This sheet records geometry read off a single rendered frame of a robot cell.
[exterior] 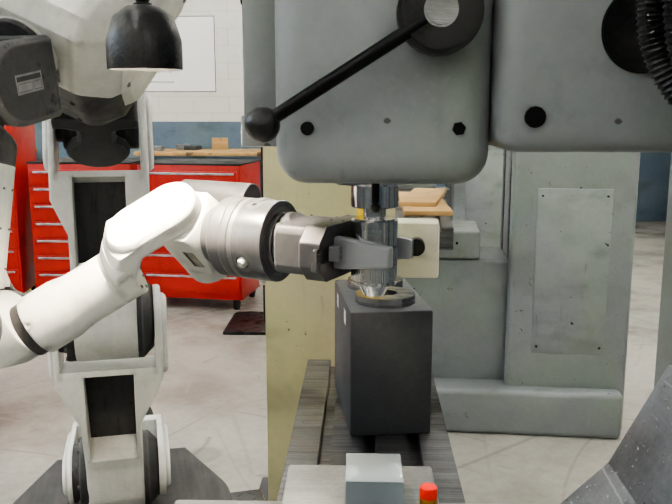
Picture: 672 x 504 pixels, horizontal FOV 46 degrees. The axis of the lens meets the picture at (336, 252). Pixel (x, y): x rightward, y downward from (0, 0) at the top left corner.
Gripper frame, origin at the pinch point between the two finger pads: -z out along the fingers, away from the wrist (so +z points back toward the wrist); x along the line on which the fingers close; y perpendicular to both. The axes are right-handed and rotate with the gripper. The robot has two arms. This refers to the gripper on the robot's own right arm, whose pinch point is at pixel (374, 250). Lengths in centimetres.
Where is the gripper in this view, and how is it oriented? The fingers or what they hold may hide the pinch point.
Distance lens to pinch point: 80.7
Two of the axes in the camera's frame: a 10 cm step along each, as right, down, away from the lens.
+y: -0.1, 9.8, 1.8
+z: -8.9, -0.9, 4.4
